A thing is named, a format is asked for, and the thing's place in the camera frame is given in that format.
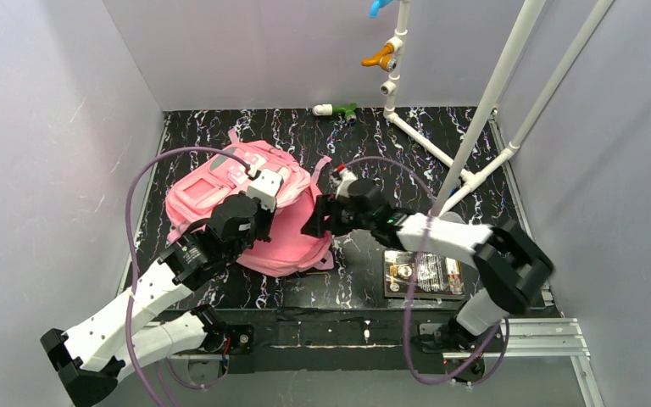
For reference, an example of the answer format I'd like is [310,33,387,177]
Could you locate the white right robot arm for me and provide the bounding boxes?
[301,179,555,338]

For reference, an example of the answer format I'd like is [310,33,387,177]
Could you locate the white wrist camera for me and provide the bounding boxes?
[246,169,284,212]
[330,164,358,197]

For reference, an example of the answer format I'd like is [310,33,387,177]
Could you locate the orange tap handle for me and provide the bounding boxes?
[361,43,397,72]

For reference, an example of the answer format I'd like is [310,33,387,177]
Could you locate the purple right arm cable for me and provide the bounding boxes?
[342,156,511,387]

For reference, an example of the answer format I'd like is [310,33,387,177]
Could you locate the pink student backpack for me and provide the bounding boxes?
[164,129,334,277]

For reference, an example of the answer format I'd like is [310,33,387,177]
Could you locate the white pvc pipe frame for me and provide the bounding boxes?
[366,1,598,223]

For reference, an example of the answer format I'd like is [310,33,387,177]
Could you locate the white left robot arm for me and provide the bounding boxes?
[40,192,276,406]

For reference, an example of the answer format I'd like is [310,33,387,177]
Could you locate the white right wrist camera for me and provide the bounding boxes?
[330,164,358,197]

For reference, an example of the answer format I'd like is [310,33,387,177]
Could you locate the black gold cover book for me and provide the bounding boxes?
[383,249,465,300]

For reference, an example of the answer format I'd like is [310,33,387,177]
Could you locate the green white pipe fitting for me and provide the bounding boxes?
[311,103,358,124]

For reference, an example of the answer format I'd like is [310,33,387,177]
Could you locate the aluminium rail frame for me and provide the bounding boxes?
[72,114,606,407]

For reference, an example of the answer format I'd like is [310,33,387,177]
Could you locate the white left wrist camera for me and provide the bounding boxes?
[246,169,284,212]

